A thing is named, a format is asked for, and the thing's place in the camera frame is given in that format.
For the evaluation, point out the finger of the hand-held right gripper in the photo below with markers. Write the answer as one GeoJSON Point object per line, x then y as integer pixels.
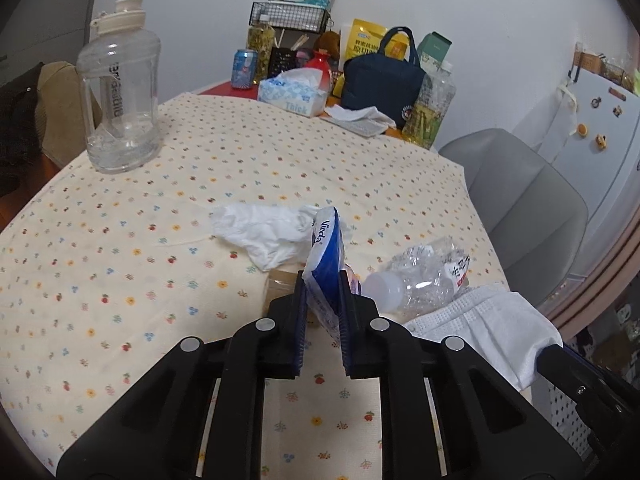
{"type": "Point", "coordinates": [555, 362]}

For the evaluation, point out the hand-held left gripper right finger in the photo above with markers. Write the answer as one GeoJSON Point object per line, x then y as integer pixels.
{"type": "Point", "coordinates": [345, 332]}

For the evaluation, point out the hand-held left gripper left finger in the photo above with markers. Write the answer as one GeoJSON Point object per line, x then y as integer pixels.
{"type": "Point", "coordinates": [299, 327]}

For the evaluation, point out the blue white tissue packet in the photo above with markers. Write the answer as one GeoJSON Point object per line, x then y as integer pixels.
{"type": "Point", "coordinates": [325, 265]}

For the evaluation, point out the white face mask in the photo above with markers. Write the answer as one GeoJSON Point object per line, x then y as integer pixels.
{"type": "Point", "coordinates": [480, 330]}

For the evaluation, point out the brown cardboard piece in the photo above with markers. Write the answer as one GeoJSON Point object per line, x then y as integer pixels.
{"type": "Point", "coordinates": [280, 290]}

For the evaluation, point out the white pegboard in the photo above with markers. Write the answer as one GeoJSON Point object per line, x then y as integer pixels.
{"type": "Point", "coordinates": [557, 415]}

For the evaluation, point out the crushed clear plastic bottle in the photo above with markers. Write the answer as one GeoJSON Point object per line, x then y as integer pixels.
{"type": "Point", "coordinates": [425, 280]}

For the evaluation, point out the crumpled white tissue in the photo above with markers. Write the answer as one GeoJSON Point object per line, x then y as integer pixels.
{"type": "Point", "coordinates": [265, 232]}

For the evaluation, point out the grey chair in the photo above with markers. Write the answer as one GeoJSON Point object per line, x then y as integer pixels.
{"type": "Point", "coordinates": [520, 200]}

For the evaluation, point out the white refrigerator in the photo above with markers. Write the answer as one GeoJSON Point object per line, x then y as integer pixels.
{"type": "Point", "coordinates": [605, 180]}

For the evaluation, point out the printed paper sheet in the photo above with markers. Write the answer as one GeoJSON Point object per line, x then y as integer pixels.
{"type": "Point", "coordinates": [367, 129]}

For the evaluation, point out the white cloth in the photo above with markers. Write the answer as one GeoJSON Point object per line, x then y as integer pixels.
{"type": "Point", "coordinates": [355, 114]}

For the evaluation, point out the yellow brown fridge magnet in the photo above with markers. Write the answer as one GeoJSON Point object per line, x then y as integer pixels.
{"type": "Point", "coordinates": [601, 141]}

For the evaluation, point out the blue white tissue box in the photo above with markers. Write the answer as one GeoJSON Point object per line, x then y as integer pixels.
{"type": "Point", "coordinates": [292, 99]}

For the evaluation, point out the clear cooking oil bottle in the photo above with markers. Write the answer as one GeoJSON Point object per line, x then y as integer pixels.
{"type": "Point", "coordinates": [425, 115]}

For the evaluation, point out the orange round fridge magnet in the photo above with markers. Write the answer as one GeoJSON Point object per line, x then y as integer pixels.
{"type": "Point", "coordinates": [581, 129]}

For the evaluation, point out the white hanging tote bag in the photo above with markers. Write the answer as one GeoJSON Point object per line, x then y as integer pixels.
{"type": "Point", "coordinates": [557, 125]}

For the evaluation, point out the navy lunch bag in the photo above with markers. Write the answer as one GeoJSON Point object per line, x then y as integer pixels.
{"type": "Point", "coordinates": [380, 85]}

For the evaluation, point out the blue soda can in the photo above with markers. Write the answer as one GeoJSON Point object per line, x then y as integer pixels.
{"type": "Point", "coordinates": [244, 69]}

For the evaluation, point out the black utensil holder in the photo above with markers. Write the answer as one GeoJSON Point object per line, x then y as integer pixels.
{"type": "Point", "coordinates": [284, 62]}

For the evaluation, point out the red white vase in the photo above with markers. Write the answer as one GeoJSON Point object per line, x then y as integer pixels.
{"type": "Point", "coordinates": [317, 60]}

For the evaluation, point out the pink bar fridge magnet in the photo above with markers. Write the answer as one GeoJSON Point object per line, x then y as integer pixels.
{"type": "Point", "coordinates": [618, 93]}

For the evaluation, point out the large clear water jug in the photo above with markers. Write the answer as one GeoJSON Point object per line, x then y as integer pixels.
{"type": "Point", "coordinates": [120, 110]}

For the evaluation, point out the wooden chopsticks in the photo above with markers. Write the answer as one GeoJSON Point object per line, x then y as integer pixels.
{"type": "Point", "coordinates": [299, 42]}

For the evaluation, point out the bottle with yellow contents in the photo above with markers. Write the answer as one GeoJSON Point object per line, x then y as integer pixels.
{"type": "Point", "coordinates": [260, 45]}

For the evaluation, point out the brown plush toy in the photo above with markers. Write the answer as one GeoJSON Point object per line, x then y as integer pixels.
{"type": "Point", "coordinates": [330, 42]}

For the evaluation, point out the yellow snack packet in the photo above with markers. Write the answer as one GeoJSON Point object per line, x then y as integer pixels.
{"type": "Point", "coordinates": [365, 37]}

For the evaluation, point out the green carton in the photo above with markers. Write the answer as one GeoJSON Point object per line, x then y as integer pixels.
{"type": "Point", "coordinates": [434, 50]}

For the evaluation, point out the wooden box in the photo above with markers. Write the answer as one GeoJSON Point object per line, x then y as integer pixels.
{"type": "Point", "coordinates": [590, 60]}

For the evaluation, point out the beige chair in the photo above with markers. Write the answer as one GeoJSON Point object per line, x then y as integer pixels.
{"type": "Point", "coordinates": [62, 110]}

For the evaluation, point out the teal packet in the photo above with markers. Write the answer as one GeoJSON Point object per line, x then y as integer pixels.
{"type": "Point", "coordinates": [317, 3]}

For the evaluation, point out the dark cloth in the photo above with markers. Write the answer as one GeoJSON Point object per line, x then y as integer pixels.
{"type": "Point", "coordinates": [20, 125]}

